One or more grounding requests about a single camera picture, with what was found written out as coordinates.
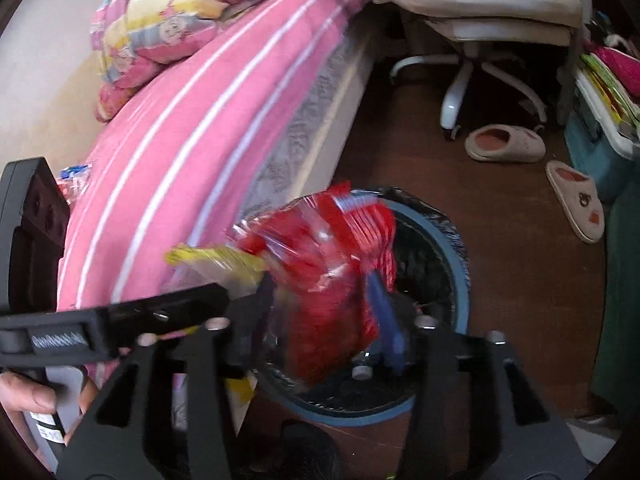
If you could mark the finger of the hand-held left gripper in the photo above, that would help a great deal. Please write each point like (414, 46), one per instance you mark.
(170, 310)

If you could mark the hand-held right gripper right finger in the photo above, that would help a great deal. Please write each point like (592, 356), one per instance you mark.
(387, 320)

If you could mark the colourful paper stack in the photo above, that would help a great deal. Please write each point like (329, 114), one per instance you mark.
(615, 75)

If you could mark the blue rimmed trash bin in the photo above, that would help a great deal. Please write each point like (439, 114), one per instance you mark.
(440, 270)

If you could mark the folded cartoon print quilt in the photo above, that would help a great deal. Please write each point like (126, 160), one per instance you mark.
(165, 25)

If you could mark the pink striped bed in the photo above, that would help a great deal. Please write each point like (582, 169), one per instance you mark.
(175, 135)

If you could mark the red snack wrapper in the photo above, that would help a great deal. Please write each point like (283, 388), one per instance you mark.
(330, 270)

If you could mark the beige slipper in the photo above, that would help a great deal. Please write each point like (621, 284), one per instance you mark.
(575, 200)
(505, 145)

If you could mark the dark green cloth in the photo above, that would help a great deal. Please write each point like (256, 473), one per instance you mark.
(620, 310)

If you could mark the teal storage box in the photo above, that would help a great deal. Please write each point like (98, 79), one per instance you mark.
(587, 155)

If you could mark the person's left hand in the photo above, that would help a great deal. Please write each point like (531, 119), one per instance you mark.
(25, 392)

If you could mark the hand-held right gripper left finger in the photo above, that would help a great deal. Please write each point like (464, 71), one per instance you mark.
(245, 330)

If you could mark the blue and white wrapper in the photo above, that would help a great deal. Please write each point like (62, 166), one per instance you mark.
(75, 180)

